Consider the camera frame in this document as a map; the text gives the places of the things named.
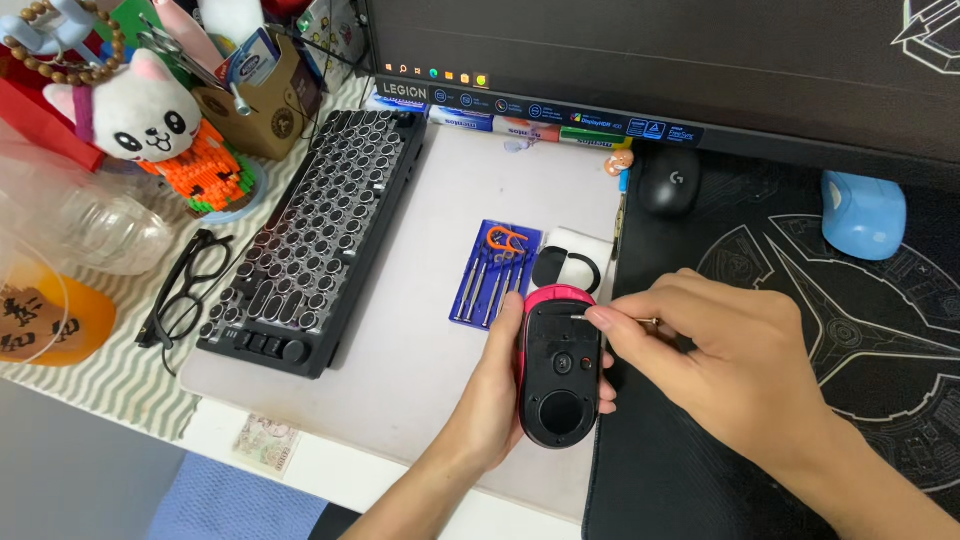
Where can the person's left hand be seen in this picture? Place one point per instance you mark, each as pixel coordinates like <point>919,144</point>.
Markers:
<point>487,405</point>

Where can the person's right hand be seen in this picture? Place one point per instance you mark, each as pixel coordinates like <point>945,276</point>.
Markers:
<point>720,360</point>

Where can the pink and black computer mouse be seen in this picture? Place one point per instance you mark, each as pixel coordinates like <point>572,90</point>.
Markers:
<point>561,375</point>

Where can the small metal precision screwdriver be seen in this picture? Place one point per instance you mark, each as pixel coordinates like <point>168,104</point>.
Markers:
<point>579,317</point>

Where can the white desk mat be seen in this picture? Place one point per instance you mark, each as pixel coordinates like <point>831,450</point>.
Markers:
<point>420,375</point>

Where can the blue screwdriver set case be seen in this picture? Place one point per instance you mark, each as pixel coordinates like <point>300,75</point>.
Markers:
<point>469,300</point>

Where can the silver precision screwdriver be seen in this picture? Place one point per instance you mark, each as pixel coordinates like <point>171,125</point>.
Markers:
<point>499,289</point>
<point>469,289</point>
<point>517,274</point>
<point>481,289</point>

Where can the black line-pattern mouse pad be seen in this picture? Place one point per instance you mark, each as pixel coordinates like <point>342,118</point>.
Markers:
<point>862,315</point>

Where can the orange plastic pry tool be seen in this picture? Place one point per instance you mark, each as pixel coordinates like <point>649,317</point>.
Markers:
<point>504,238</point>

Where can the dark pen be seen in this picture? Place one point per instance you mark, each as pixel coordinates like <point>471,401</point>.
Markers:
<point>619,225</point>

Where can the white sheet of mouse skates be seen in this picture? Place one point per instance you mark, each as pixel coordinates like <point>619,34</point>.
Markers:
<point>581,247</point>

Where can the light blue computer mouse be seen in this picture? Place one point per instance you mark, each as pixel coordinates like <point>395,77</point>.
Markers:
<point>862,214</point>

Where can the small orange toy figure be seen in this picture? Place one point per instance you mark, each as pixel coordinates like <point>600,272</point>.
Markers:
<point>619,165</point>

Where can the paper banknote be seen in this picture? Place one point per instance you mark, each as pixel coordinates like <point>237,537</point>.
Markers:
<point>264,444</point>

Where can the black round-key keyboard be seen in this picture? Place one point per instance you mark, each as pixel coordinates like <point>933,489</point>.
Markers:
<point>315,240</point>

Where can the green candy roll pack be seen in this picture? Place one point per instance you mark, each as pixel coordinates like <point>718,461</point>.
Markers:
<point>592,139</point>

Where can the blue chair seat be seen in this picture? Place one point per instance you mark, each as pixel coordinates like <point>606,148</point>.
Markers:
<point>232,502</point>

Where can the white and red candy roll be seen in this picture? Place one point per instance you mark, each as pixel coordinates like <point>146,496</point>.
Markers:
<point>525,129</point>

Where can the white and blue candy roll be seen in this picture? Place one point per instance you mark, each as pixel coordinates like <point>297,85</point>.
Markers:
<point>461,120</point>

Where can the black computer monitor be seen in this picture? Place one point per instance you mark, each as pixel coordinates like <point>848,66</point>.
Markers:
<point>675,60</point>

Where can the blue candy roll pack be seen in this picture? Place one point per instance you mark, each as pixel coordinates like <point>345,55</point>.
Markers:
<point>397,103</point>

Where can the black-framed glasses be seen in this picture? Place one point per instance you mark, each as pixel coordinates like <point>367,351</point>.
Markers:
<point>184,300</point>

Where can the orange building-block figure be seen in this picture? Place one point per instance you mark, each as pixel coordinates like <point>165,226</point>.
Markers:
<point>206,176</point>

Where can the brown cardboard desk organiser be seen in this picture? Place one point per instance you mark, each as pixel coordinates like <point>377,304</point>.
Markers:
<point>266,112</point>

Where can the striped grey-white table cloth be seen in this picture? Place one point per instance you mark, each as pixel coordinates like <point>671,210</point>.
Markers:
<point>112,390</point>

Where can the clear sticker sheet bag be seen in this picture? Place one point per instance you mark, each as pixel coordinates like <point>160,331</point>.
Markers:
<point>334,30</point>

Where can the blue and white card pack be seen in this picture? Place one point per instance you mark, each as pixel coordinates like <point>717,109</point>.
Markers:
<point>251,60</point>

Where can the clear plastic bottle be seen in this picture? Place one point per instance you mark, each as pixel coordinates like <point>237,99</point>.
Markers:
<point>90,217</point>

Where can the orange plastic container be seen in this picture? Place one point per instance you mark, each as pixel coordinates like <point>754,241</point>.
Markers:
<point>52,322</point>

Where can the white cat plush toy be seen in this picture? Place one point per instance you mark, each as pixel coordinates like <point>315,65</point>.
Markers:
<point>139,112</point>

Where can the silver scissors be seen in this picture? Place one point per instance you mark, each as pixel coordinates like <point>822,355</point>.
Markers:
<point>169,49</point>

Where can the red paper bag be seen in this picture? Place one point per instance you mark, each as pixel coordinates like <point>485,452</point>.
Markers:
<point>37,120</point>

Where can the light blue plastic hook stand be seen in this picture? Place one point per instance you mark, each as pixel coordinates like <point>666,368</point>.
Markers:
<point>45,34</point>

